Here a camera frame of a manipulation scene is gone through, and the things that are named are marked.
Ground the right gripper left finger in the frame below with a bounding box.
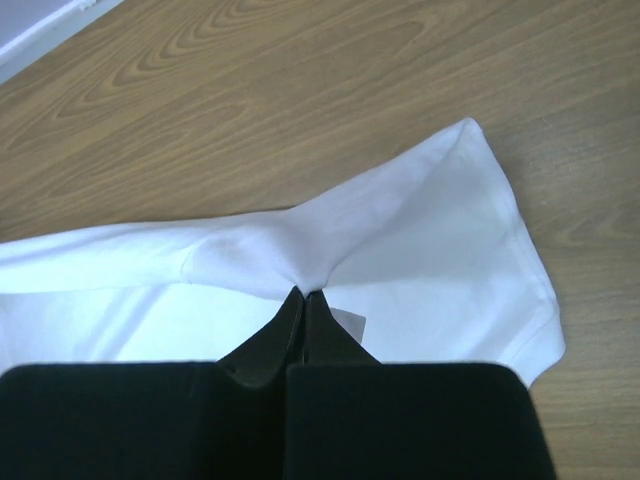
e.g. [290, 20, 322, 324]
[216, 287, 305, 389]

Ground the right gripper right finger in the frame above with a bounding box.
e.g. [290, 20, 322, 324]
[302, 291, 380, 366]

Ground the aluminium rail frame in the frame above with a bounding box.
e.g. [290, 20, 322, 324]
[1, 0, 122, 84]

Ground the white t-shirt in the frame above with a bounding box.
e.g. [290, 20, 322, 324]
[1, 118, 566, 385]

